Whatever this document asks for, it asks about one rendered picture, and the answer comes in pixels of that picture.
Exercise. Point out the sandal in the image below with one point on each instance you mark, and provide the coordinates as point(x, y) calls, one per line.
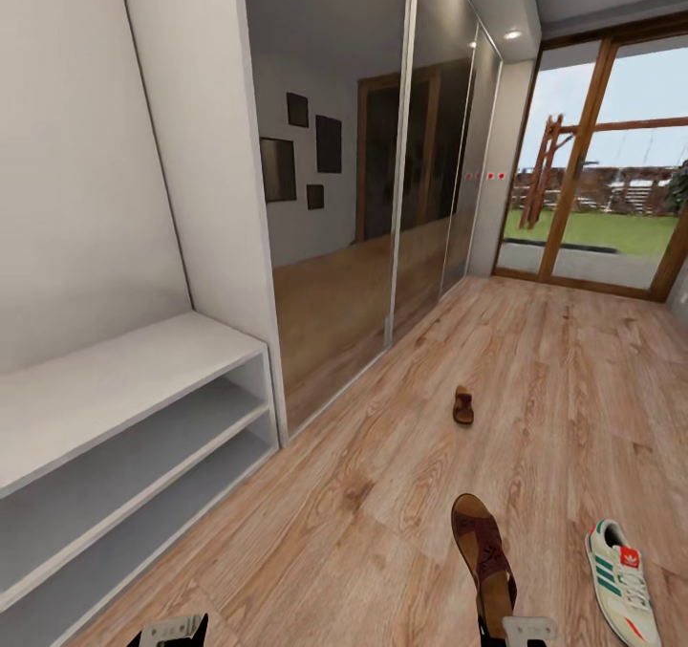
point(463, 410)
point(478, 538)

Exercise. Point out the door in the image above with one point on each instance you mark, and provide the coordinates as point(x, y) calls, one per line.
point(599, 193)

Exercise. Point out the gym shoe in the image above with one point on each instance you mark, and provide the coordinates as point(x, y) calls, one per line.
point(620, 585)

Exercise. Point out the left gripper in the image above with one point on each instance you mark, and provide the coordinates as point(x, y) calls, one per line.
point(196, 640)

